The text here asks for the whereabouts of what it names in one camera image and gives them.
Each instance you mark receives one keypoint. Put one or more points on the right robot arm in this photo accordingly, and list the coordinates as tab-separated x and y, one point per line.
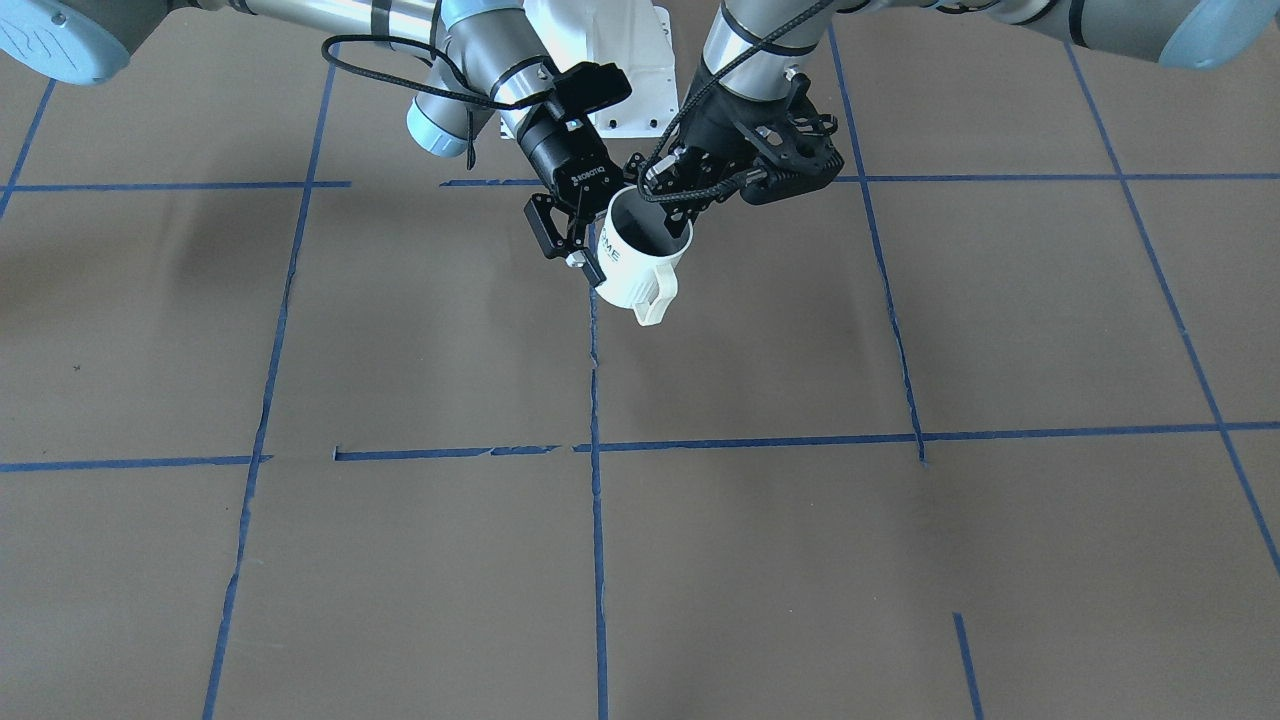
469	65

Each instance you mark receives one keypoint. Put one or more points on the white mug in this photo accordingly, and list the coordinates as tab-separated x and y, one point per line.
638	255

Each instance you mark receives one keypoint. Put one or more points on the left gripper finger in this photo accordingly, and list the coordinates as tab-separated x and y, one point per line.
667	180
680	217

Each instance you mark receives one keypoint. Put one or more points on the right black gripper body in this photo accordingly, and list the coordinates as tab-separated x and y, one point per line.
567	157

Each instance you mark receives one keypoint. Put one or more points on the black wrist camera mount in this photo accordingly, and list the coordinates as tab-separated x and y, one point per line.
588	87
793	148

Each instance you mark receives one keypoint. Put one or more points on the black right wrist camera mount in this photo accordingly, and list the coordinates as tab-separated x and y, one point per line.
588	87

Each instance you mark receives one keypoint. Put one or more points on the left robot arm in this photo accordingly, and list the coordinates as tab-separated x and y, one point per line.
753	47

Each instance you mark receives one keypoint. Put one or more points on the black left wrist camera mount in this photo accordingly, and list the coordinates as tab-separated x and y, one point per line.
793	148

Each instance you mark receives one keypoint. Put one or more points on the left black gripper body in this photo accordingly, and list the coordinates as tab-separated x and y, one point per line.
718	125

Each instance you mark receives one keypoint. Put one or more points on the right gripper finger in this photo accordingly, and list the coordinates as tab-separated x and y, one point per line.
639	174
573	244

